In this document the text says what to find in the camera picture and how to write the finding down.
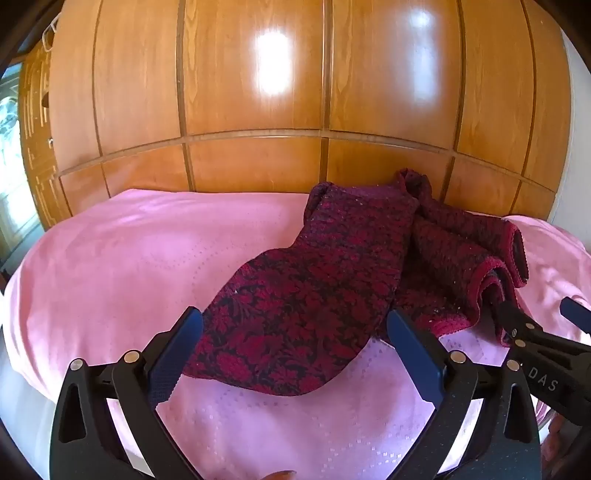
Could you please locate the white wire hook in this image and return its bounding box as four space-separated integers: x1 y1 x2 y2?
41 16 63 51

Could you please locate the red floral knit garment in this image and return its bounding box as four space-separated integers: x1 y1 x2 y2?
182 168 529 398

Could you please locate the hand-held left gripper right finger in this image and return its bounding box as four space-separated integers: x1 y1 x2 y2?
385 309 542 480

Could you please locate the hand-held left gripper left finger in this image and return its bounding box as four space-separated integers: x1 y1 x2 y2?
48 305 204 480

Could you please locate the window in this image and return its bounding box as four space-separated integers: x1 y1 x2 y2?
0 69 38 264

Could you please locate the white bed sheet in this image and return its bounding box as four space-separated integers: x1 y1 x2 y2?
0 323 58 480

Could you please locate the pink bed blanket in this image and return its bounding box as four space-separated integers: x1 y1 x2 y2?
2 188 591 480

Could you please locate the wooden panelled wardrobe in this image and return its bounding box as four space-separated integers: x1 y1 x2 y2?
18 0 573 232

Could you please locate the patterned wooden panel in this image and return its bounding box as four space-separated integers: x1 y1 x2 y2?
18 46 70 232

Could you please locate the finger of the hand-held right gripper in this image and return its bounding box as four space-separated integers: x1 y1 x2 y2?
492 300 543 350
560 298 591 335

